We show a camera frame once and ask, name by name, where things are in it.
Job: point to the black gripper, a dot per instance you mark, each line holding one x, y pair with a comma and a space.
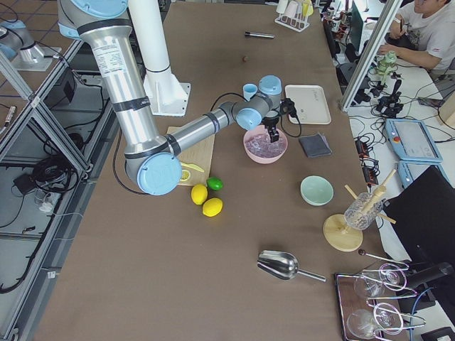
271, 122

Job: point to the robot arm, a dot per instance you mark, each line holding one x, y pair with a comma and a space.
127, 41

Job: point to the pink bowl of ice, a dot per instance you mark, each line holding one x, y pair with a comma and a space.
260, 149

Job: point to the light blue plastic cup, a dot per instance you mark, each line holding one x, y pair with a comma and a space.
249, 90

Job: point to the pink plastic cup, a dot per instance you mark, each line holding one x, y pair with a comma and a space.
291, 9

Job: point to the white plastic cup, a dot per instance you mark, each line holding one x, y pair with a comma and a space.
281, 6

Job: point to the yellow plastic cup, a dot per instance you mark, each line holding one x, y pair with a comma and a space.
307, 8

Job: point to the steel ice scoop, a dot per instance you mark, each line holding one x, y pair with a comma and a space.
283, 265

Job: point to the grey folded cloth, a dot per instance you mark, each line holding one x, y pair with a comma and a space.
315, 145

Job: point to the cream rabbit tray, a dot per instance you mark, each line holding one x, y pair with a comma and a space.
310, 103

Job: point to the mint green bowl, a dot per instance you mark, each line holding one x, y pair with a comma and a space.
316, 190

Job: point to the wooden cutting board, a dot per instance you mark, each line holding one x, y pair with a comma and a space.
199, 154

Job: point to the green lime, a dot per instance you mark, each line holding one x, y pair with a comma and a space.
214, 183

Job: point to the yellow plastic knife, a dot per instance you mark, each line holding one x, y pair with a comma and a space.
193, 166

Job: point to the whole yellow lemon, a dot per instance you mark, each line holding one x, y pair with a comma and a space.
199, 194
212, 207

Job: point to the lemon half lower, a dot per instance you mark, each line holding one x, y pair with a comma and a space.
185, 176

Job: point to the clear textured glass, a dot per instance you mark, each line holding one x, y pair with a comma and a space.
361, 213

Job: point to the wooden glass drying stand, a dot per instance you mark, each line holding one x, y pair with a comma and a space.
335, 229

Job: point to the blue teach pendant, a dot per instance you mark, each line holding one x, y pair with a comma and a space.
411, 141
409, 171

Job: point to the black monitor near corner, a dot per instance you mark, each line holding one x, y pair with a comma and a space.
424, 214

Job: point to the person in white shirt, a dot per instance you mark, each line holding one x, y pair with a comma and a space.
429, 26

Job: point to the wine glass rack tray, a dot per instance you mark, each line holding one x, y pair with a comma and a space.
368, 302

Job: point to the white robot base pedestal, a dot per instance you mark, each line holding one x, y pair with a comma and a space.
168, 96

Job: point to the white wire cup rack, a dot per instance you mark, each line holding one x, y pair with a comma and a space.
299, 23

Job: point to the aluminium frame post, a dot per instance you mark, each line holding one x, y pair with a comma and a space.
369, 52

